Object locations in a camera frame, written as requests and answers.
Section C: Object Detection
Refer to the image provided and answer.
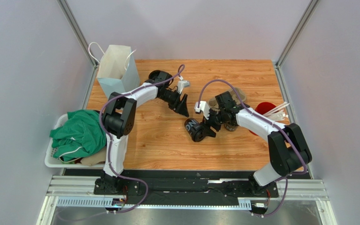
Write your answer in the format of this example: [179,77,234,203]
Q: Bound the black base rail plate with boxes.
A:
[93,170,279,206]

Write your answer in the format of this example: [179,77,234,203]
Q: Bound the red straw holder cup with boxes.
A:
[249,102,277,136]

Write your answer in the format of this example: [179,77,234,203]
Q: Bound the single black cup lid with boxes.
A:
[190,125,207,142]

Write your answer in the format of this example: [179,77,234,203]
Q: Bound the white plastic basket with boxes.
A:
[44,112,109,169]

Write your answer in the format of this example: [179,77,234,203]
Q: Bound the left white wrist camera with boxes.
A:
[177,76,190,94]

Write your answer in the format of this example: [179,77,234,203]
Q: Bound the white paper bag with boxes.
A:
[88,42,141,98]

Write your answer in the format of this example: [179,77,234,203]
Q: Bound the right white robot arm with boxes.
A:
[195,91,312,195]

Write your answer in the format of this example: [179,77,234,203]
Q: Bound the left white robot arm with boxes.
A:
[94,70,190,195]

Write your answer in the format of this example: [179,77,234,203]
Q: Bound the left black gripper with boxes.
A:
[159,90,189,118]

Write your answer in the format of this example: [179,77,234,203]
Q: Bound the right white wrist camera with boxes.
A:
[194,101,210,119]

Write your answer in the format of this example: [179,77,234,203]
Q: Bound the purple cable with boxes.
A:
[197,79,308,218]
[98,64,186,214]

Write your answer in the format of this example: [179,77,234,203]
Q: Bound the black paper cup stack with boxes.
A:
[224,123,238,132]

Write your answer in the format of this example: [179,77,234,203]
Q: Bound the green cloth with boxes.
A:
[49,110,107,163]

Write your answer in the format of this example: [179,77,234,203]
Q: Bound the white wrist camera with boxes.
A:
[194,101,210,119]
[177,76,190,94]

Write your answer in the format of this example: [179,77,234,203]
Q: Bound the beige cloth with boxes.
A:
[80,149,107,166]

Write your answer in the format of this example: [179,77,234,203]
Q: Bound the bottom pulp cup carrier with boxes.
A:
[208,87,248,108]

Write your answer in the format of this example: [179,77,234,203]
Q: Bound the single dark coffee cup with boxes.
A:
[184,118,201,138]

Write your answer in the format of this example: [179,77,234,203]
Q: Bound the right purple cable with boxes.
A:
[197,79,308,218]

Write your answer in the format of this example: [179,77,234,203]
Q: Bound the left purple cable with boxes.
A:
[98,64,186,214]

